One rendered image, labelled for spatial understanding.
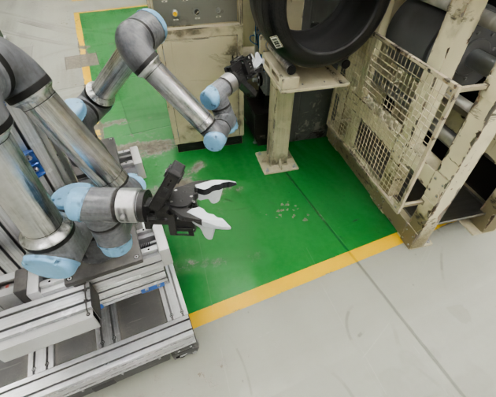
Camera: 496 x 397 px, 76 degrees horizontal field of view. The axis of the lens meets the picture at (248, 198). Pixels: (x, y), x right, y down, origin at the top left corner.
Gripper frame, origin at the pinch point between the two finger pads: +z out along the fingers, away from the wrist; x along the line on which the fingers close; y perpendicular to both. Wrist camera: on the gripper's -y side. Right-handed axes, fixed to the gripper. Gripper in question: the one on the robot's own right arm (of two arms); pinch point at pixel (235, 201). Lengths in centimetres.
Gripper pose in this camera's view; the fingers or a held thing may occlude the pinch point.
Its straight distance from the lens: 66.7
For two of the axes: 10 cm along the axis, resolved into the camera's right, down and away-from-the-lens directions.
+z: 10.0, 0.3, -0.3
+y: -0.1, 8.0, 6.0
